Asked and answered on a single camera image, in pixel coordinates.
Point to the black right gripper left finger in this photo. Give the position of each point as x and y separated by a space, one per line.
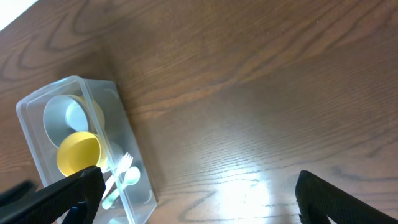
77 197

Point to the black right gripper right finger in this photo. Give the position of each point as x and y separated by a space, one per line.
320 202

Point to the yellow plastic cup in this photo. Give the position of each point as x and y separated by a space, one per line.
79 151

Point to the light green plastic spoon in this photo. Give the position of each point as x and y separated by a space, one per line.
131 177

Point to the white plastic fork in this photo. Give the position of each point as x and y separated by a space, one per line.
123 165

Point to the yellow plastic bowl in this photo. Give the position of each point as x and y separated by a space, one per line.
99 112

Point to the light blue plastic bowl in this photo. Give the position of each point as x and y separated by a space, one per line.
63 116

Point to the clear plastic container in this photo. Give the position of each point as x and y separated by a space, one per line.
136 202

